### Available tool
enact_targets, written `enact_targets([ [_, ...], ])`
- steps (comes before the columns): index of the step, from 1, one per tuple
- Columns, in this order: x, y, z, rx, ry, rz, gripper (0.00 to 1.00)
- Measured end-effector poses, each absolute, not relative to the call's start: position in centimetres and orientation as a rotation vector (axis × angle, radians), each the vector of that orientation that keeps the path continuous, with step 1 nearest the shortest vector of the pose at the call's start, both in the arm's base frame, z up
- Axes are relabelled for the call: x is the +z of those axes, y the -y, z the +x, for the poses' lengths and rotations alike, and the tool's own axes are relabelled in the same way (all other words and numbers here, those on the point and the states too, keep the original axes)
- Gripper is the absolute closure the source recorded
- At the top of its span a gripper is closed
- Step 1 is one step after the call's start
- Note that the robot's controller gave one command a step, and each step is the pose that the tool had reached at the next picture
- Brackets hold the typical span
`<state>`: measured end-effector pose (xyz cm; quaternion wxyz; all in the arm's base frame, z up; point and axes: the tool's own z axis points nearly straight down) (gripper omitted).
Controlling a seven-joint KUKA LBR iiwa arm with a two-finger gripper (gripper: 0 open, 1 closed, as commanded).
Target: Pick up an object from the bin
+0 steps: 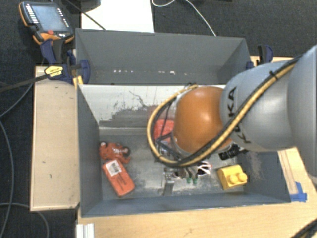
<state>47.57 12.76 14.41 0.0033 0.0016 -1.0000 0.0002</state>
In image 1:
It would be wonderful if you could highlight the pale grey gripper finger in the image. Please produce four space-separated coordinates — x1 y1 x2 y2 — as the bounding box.
162 172 176 197

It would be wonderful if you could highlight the red rounded thing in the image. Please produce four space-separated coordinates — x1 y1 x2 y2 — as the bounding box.
153 119 174 146

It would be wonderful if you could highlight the orange flat packet with barcode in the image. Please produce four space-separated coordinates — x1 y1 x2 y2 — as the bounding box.
102 159 136 197

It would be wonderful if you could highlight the yellow toy brick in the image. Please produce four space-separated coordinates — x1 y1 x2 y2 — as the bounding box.
217 164 248 191

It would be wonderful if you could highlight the orange toy figure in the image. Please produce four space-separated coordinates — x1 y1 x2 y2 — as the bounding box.
99 142 131 164

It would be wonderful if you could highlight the grey metal bin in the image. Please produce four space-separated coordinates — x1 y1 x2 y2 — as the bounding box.
74 28 292 218

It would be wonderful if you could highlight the pale wood flat board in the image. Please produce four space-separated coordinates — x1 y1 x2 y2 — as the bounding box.
29 66 81 212

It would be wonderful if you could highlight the black cylinder on white bracket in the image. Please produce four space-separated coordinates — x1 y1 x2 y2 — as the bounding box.
218 144 246 161

